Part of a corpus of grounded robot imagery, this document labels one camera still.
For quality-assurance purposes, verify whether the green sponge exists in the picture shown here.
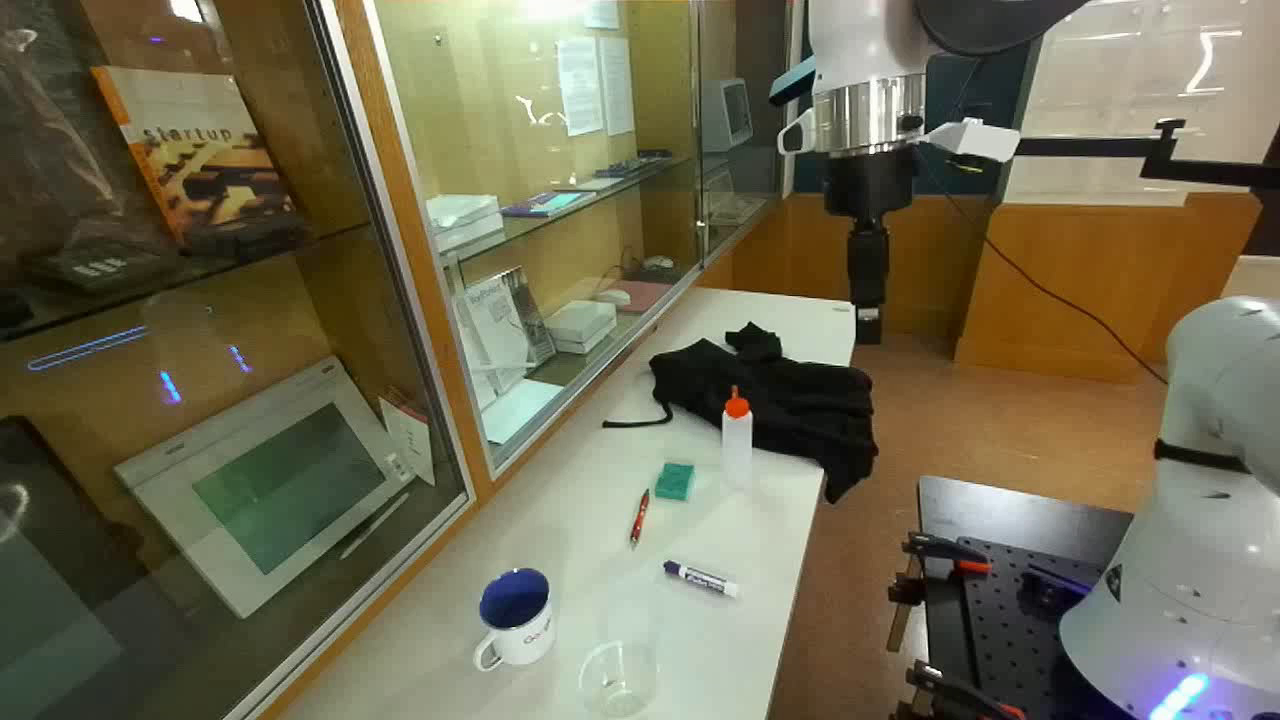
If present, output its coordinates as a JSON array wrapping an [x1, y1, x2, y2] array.
[[651, 464, 697, 500]]

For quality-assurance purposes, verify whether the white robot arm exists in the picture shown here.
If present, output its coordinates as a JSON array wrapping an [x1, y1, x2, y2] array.
[[774, 0, 1280, 720]]

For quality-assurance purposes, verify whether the white box on shelf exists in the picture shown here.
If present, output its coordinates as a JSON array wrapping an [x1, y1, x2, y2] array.
[[548, 302, 618, 357]]

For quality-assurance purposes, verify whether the red pen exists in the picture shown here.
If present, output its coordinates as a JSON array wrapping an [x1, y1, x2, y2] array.
[[629, 487, 651, 547]]

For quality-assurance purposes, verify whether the leaning booklet in cabinet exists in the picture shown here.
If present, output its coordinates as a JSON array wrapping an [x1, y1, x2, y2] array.
[[461, 268, 555, 404]]

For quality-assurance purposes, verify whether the black cloth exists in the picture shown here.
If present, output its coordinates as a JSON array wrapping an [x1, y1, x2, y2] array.
[[647, 325, 880, 505]]

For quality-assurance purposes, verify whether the white mug blue inside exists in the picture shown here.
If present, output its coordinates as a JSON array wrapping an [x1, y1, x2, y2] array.
[[471, 568, 554, 672]]

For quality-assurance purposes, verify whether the clear plastic cup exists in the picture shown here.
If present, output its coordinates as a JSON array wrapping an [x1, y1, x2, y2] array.
[[575, 592, 659, 720]]

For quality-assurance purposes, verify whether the white framed tablet display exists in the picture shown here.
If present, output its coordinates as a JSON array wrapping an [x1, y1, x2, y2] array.
[[118, 357, 412, 620]]

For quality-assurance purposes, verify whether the orange patterned book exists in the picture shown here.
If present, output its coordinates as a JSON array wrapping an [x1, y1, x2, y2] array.
[[91, 65, 301, 255]]

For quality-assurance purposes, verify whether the black calculator on shelf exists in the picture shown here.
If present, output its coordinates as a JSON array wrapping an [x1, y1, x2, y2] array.
[[30, 241, 178, 293]]

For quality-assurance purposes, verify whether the black camera tripod pole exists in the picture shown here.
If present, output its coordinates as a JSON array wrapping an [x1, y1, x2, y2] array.
[[848, 220, 888, 343]]

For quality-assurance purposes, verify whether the red handled clamp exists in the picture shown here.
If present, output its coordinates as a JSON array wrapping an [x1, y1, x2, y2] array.
[[886, 534, 996, 653]]

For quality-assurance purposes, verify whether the black cable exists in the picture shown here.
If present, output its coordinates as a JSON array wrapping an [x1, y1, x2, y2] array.
[[980, 231, 1171, 392]]

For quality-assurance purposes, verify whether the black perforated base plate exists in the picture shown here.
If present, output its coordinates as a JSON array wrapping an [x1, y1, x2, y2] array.
[[916, 477, 1129, 720]]

